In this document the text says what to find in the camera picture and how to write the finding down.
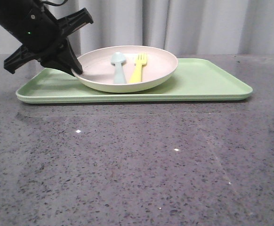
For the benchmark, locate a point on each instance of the yellow plastic fork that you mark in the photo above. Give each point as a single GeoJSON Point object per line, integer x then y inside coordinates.
{"type": "Point", "coordinates": [140, 61]}

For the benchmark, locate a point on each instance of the grey pleated curtain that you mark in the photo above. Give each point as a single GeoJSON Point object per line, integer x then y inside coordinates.
{"type": "Point", "coordinates": [182, 27]}

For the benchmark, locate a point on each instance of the cream round plate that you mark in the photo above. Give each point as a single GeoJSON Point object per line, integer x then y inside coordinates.
{"type": "Point", "coordinates": [99, 68]}

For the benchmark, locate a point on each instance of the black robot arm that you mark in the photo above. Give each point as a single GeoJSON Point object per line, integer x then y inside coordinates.
{"type": "Point", "coordinates": [12, 12]}

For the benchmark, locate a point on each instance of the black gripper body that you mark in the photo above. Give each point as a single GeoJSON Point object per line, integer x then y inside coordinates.
{"type": "Point", "coordinates": [40, 32]}

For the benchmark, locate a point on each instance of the light blue plastic spoon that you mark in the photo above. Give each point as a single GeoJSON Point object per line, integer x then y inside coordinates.
{"type": "Point", "coordinates": [117, 60]}

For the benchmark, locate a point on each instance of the light green rectangular tray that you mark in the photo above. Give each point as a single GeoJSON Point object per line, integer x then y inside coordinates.
{"type": "Point", "coordinates": [193, 80]}

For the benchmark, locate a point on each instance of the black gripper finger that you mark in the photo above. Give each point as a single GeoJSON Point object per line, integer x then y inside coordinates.
{"type": "Point", "coordinates": [62, 58]}

